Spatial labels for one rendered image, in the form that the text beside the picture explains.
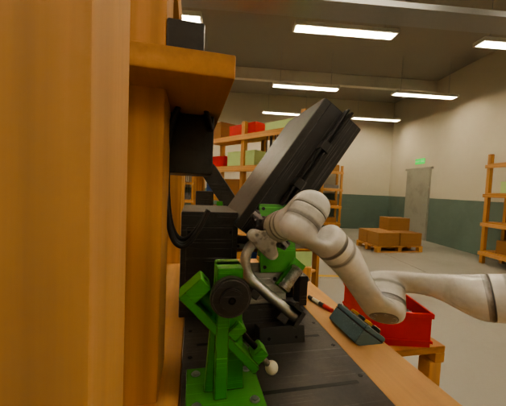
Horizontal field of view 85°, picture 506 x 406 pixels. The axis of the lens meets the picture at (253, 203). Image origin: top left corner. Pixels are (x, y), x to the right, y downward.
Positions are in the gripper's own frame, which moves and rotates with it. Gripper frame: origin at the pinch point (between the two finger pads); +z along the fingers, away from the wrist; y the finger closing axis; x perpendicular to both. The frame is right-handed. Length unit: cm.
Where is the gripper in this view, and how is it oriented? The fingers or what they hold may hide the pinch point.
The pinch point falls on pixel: (263, 232)
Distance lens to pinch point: 81.8
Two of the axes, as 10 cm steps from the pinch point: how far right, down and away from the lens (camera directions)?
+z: -2.1, 2.0, 9.6
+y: -7.0, -7.2, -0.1
